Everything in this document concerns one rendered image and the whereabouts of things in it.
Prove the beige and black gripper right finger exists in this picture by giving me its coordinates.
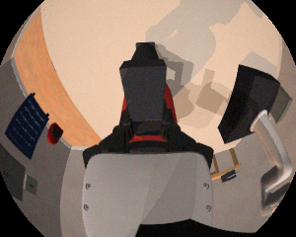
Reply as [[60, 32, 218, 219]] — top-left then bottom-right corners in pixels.
[[161, 100, 214, 171]]

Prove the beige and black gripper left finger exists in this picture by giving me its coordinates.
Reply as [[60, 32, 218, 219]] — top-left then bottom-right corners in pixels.
[[83, 105, 134, 169]]

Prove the red and black electric kettle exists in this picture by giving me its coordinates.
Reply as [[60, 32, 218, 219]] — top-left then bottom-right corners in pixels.
[[119, 42, 178, 153]]

